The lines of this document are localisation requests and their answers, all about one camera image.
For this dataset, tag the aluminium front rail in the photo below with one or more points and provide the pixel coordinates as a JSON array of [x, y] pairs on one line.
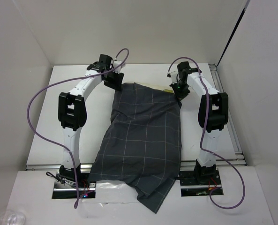
[[184, 164]]

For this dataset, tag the aluminium rail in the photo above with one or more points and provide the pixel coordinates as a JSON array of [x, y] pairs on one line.
[[231, 128], [184, 164]]

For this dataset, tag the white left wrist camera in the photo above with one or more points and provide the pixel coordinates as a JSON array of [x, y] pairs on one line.
[[118, 65]]

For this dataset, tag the clear plastic object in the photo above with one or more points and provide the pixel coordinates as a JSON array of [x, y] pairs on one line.
[[11, 217]]

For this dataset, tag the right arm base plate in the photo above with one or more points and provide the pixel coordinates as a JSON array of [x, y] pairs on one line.
[[190, 186]]

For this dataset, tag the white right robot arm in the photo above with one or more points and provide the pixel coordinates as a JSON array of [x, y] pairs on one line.
[[212, 115]]

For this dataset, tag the aluminium right side rail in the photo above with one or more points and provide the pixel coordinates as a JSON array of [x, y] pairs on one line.
[[231, 128]]

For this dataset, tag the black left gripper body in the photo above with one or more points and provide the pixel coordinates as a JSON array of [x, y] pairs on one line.
[[111, 79]]

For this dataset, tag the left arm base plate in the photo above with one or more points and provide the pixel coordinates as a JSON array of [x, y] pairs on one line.
[[66, 189]]

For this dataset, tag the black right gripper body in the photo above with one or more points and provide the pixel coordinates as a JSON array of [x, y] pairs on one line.
[[181, 89]]

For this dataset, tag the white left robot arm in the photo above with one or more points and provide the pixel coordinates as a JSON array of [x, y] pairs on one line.
[[72, 113]]

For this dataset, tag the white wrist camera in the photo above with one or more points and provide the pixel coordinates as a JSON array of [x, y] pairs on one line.
[[174, 75], [118, 65]]

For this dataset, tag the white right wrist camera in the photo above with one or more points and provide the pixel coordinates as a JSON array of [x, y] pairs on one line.
[[174, 75]]

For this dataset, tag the dark grey checked pillowcase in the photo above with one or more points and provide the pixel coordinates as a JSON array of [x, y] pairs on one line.
[[142, 146]]

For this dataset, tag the white pillow with yellow edge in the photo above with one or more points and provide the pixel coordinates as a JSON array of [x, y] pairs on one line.
[[152, 86]]

